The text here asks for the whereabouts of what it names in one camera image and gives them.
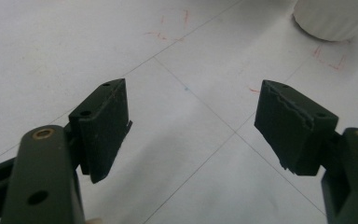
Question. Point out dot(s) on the white cylindrical object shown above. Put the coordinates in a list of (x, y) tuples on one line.
[(332, 17)]

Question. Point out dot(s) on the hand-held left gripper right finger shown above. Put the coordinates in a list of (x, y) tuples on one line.
[(295, 137)]

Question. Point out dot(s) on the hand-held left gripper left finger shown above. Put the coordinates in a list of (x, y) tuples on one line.
[(105, 133)]

